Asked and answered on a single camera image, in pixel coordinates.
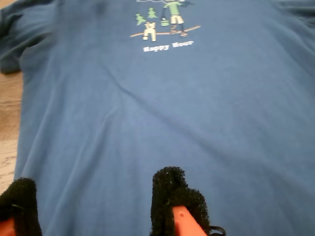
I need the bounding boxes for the blue printed T-shirt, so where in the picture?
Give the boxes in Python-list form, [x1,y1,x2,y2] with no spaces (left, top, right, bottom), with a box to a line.
[0,0,315,236]

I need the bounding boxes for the orange foam-padded gripper finger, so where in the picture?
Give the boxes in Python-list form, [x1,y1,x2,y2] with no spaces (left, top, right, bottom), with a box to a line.
[0,177,43,236]
[149,166,213,236]

